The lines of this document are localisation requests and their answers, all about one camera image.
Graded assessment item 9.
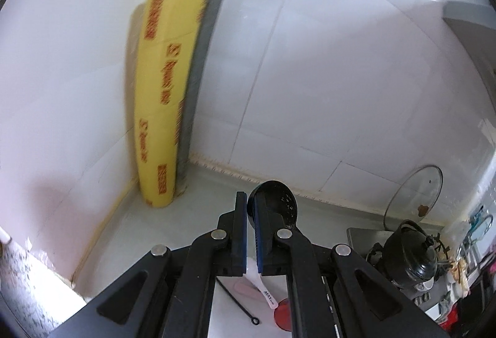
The grey range hood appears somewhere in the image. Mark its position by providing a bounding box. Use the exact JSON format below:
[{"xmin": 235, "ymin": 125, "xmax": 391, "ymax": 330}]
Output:
[{"xmin": 442, "ymin": 1, "xmax": 496, "ymax": 83}]

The red metal canister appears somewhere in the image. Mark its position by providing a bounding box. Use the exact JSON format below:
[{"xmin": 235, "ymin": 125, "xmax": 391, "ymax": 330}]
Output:
[{"xmin": 273, "ymin": 297, "xmax": 293, "ymax": 333}]

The black spoon smooth handle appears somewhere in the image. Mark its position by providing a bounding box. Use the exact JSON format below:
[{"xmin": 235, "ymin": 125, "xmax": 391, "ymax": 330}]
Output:
[{"xmin": 215, "ymin": 277, "xmax": 261, "ymax": 324}]

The grey wall pipe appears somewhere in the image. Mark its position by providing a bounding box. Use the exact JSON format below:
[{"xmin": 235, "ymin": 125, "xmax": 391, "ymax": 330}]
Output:
[{"xmin": 176, "ymin": 0, "xmax": 249, "ymax": 195}]

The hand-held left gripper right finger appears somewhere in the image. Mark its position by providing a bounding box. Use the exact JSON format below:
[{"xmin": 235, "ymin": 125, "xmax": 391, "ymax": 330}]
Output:
[{"xmin": 254, "ymin": 194, "xmax": 452, "ymax": 338}]

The yellow cling wrap box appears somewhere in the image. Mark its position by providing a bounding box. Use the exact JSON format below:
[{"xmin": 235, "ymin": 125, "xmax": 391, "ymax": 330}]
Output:
[{"xmin": 134, "ymin": 0, "xmax": 208, "ymax": 209}]

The black clay pot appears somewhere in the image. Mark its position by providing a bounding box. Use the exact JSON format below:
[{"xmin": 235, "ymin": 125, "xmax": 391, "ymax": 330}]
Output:
[{"xmin": 366, "ymin": 220, "xmax": 440, "ymax": 290}]

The black clay pot lid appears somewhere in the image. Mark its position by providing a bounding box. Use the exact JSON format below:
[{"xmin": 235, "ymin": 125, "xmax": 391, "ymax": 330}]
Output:
[{"xmin": 395, "ymin": 221, "xmax": 440, "ymax": 277}]

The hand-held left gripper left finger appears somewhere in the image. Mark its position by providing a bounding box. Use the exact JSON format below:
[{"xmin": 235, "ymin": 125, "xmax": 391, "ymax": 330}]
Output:
[{"xmin": 50, "ymin": 191, "xmax": 249, "ymax": 338}]

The steel gas stove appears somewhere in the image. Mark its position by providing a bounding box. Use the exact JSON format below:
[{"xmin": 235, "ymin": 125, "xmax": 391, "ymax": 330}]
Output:
[{"xmin": 346, "ymin": 227, "xmax": 458, "ymax": 327}]

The black spoon twisted handle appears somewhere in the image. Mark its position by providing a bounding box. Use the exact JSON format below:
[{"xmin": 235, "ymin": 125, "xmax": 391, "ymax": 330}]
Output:
[{"xmin": 247, "ymin": 180, "xmax": 298, "ymax": 231}]

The white spoon printed handle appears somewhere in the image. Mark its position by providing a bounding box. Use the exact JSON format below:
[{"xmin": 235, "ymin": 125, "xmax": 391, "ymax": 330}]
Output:
[{"xmin": 248, "ymin": 258, "xmax": 280, "ymax": 309}]

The small white container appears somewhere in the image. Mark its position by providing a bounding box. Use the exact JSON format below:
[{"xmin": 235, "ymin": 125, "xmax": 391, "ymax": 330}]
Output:
[{"xmin": 413, "ymin": 278, "xmax": 435, "ymax": 294}]

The glass pot lid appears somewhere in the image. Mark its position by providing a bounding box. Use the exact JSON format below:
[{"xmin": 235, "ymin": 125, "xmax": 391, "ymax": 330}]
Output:
[{"xmin": 383, "ymin": 165, "xmax": 443, "ymax": 232}]

